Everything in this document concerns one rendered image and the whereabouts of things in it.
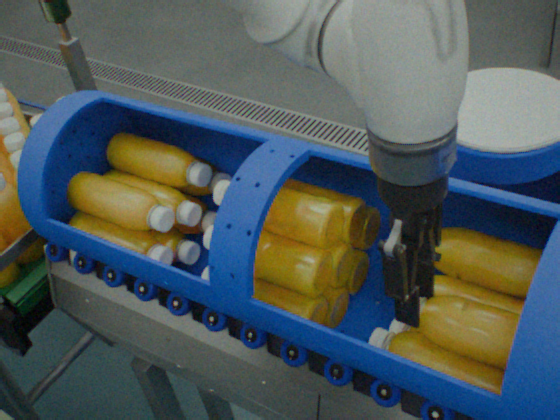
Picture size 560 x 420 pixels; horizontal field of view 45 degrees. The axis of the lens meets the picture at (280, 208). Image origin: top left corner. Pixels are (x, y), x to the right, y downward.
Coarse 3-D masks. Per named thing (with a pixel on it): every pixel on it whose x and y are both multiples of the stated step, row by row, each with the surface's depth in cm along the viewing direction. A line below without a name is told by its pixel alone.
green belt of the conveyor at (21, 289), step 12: (24, 264) 134; (36, 264) 134; (24, 276) 132; (36, 276) 132; (48, 276) 133; (0, 288) 130; (12, 288) 130; (24, 288) 130; (36, 288) 131; (48, 288) 134; (12, 300) 128; (24, 300) 129; (36, 300) 132; (12, 312) 132; (24, 312) 130
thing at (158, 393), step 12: (144, 360) 147; (144, 372) 145; (156, 372) 148; (144, 384) 150; (156, 384) 149; (168, 384) 153; (156, 396) 150; (168, 396) 154; (156, 408) 155; (168, 408) 156; (180, 408) 160
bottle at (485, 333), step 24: (432, 312) 83; (456, 312) 81; (480, 312) 81; (504, 312) 81; (432, 336) 83; (456, 336) 81; (480, 336) 79; (504, 336) 78; (480, 360) 81; (504, 360) 78
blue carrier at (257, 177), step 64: (64, 128) 109; (128, 128) 129; (192, 128) 119; (64, 192) 119; (256, 192) 89; (448, 192) 96; (128, 256) 102; (256, 320) 94; (384, 320) 104; (448, 384) 78; (512, 384) 73
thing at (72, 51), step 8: (72, 40) 163; (64, 48) 163; (72, 48) 163; (80, 48) 165; (64, 56) 165; (72, 56) 163; (80, 56) 165; (72, 64) 165; (80, 64) 166; (72, 72) 167; (80, 72) 167; (88, 72) 169; (72, 80) 169; (80, 80) 168; (88, 80) 169; (80, 88) 170; (88, 88) 170; (96, 88) 172
